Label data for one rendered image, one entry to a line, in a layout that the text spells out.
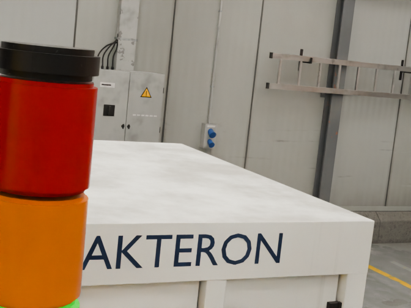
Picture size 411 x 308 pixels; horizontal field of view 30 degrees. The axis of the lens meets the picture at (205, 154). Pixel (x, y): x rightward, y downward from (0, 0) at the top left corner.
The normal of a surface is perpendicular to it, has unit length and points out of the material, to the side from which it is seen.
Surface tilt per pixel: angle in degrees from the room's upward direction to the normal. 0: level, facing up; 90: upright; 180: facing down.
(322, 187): 90
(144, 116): 90
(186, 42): 90
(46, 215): 90
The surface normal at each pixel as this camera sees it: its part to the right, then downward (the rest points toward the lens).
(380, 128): 0.43, 0.17
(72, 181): 0.74, 0.17
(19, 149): -0.21, 0.11
